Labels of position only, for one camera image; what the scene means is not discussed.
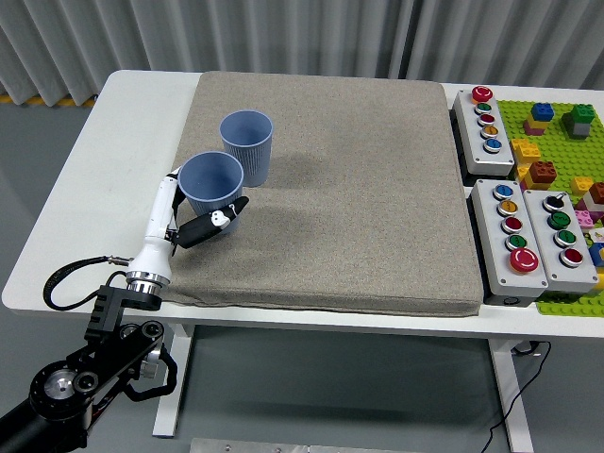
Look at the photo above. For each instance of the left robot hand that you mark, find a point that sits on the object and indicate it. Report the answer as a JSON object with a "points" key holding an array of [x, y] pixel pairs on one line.
{"points": [[158, 222]]}

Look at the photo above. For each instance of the blue ribbed cup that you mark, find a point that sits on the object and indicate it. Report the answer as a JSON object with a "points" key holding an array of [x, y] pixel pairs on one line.
{"points": [[250, 160], [210, 177]]}

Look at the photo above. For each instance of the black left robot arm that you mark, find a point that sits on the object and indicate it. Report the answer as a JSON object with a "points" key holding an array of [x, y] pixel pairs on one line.
{"points": [[108, 307]]}

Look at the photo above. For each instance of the white table leg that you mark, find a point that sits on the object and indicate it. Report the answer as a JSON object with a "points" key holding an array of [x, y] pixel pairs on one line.
{"points": [[172, 377], [512, 401]]}

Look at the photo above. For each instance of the yellow black floor tape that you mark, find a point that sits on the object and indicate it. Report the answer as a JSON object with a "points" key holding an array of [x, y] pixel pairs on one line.
{"points": [[7, 98]]}

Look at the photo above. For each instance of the grey-brown mat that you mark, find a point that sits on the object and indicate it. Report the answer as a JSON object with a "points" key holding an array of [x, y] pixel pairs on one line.
{"points": [[354, 212]]}

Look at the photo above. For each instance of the grey pleated curtain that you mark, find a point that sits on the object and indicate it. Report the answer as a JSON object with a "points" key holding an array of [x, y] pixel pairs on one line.
{"points": [[283, 33]]}

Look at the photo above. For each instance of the grey five-button control box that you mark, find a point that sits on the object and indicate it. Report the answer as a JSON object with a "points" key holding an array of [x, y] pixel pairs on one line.
{"points": [[472, 141]]}

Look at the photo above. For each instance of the grey box with mushroom button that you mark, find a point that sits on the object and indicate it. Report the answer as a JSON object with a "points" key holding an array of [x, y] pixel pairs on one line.
{"points": [[491, 245]]}

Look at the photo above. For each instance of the black base box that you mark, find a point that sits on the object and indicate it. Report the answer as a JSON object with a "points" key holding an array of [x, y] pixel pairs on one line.
{"points": [[509, 300]]}

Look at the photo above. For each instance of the large yellow toy brick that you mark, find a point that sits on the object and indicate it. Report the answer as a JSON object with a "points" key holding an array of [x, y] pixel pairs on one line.
{"points": [[525, 150]]}

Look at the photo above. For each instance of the grey box with black knob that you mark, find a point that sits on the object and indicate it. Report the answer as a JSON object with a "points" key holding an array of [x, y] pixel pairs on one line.
{"points": [[542, 245]]}

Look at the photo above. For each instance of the brown toy brick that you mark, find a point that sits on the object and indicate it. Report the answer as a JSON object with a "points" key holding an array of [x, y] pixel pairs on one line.
{"points": [[542, 169]]}

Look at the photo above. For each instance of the blue toy brick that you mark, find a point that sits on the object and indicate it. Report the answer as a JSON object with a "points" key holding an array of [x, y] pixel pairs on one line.
{"points": [[542, 112]]}

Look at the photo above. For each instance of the green studded baseplate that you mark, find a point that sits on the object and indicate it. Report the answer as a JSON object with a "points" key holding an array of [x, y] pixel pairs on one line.
{"points": [[557, 141]]}

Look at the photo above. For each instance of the small yellow toy brick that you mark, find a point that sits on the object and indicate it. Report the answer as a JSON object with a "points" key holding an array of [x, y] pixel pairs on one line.
{"points": [[581, 185]]}

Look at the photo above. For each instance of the pink toy brick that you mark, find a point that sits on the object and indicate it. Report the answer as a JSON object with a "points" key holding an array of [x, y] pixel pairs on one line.
{"points": [[584, 219]]}

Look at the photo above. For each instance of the grey toy brick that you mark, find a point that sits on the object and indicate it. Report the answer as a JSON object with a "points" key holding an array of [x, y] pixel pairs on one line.
{"points": [[582, 129]]}

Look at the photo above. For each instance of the green toy brick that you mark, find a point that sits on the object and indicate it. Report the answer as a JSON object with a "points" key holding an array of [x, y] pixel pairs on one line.
{"points": [[580, 114]]}

